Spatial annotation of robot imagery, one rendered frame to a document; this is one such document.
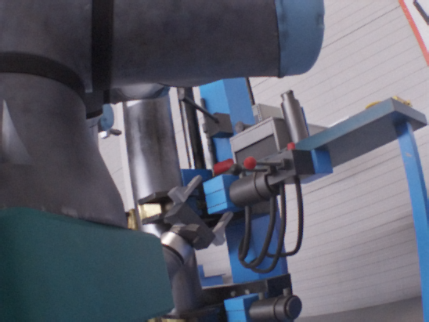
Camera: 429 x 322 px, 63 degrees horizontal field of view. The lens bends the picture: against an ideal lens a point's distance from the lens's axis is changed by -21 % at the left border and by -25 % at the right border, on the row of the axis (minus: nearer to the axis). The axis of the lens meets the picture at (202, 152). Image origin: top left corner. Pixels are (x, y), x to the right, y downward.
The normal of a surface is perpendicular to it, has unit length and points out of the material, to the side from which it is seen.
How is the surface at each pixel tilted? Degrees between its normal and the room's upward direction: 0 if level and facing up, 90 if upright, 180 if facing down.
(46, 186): 90
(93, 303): 90
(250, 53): 168
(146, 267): 90
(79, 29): 141
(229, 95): 90
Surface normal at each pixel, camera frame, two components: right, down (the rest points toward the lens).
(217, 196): -0.77, -0.04
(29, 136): 0.58, -0.62
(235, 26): 0.24, 0.58
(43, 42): 0.79, -0.29
